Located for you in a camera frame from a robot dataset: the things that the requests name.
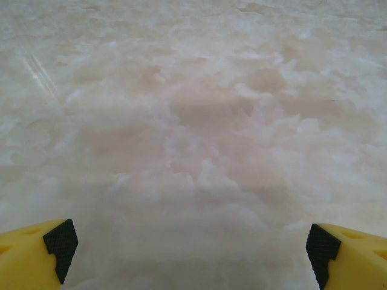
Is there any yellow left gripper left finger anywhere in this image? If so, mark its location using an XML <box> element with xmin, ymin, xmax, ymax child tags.
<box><xmin>0</xmin><ymin>219</ymin><xmax>79</xmax><ymax>290</ymax></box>

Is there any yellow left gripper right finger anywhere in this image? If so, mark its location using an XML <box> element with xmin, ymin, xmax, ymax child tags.
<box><xmin>305</xmin><ymin>223</ymin><xmax>387</xmax><ymax>290</ymax></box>

